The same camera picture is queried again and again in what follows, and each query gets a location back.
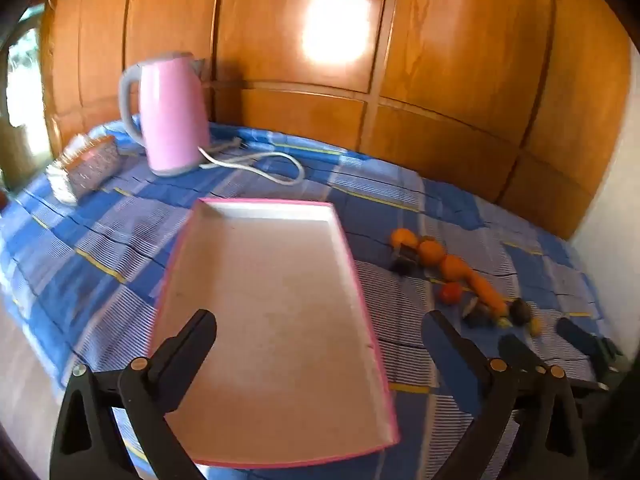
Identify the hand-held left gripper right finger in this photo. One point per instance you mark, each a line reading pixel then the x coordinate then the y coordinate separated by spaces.
pixel 442 335

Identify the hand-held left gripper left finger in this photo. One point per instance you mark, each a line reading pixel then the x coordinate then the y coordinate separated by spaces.
pixel 195 332

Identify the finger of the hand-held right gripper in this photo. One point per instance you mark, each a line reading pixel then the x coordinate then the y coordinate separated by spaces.
pixel 577 335
pixel 517 355

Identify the brown walnut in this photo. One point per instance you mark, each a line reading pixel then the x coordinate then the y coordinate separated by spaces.
pixel 475 312

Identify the pink shallow tray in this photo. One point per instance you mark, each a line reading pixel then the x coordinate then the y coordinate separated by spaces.
pixel 270 320

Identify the orange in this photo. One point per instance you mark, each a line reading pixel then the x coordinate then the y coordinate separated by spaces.
pixel 431 253
pixel 404 237
pixel 455 267

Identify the small yellow fruit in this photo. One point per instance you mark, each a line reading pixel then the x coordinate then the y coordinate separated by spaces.
pixel 535 327

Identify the red tomato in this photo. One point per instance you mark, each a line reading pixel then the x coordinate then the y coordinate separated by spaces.
pixel 451 293

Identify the dark round fruit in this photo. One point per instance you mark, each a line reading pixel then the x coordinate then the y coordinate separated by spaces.
pixel 520 310

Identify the carrot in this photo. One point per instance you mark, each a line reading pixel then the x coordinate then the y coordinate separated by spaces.
pixel 484 291

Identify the dark block-shaped item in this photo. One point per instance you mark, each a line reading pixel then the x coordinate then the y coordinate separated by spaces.
pixel 404 261

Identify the blue plaid tablecloth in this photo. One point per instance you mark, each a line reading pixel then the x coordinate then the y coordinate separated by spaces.
pixel 100 240

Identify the woven basket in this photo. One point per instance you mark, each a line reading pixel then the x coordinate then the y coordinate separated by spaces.
pixel 95 165

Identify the clear plastic stack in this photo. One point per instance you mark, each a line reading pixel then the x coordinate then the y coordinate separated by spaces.
pixel 62 185

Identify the pink electric kettle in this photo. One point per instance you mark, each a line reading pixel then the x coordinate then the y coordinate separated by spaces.
pixel 172 115

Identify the wooden wardrobe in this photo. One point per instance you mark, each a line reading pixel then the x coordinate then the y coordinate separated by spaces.
pixel 440 60

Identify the window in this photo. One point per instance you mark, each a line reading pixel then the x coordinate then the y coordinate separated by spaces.
pixel 22 90

